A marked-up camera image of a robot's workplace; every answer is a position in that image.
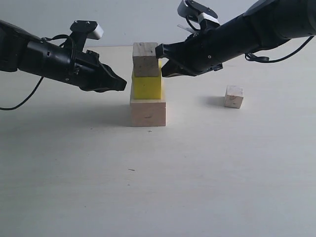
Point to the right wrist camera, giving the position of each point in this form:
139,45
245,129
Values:
196,12

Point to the large wooden cube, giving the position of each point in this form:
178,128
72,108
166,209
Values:
148,112

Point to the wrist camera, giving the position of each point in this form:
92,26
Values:
196,12
89,29

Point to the small wooden cube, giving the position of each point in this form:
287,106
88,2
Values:
234,96

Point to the medium wooden cube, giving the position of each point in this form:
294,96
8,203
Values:
145,62

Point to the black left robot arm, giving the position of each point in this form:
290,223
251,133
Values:
68,63

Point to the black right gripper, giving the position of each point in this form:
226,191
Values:
198,54

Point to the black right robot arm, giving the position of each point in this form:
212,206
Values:
266,25

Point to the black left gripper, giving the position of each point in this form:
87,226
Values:
88,74

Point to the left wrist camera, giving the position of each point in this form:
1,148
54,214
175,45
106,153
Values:
89,29

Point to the yellow foam cube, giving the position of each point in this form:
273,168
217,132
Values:
148,87

